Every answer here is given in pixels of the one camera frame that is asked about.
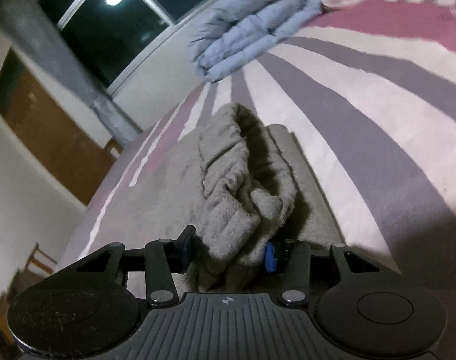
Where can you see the wooden chair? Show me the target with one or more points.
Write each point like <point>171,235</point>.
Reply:
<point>39,265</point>

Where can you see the folded light blue duvet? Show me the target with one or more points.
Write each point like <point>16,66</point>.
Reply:
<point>235,32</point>

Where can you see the striped pink grey bed sheet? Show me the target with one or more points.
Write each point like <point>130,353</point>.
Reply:
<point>370,94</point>

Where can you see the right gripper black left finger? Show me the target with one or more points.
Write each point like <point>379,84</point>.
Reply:
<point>158,260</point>

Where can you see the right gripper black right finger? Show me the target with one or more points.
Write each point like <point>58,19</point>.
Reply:
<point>339,275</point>

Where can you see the brown wooden door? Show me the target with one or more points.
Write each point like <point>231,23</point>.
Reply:
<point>51,136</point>

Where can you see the dark glass window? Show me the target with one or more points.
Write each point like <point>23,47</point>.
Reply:
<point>107,35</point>

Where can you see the grey pants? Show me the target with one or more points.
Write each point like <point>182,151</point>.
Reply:
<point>239,183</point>

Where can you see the grey left curtain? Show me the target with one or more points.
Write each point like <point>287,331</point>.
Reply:
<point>30,29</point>

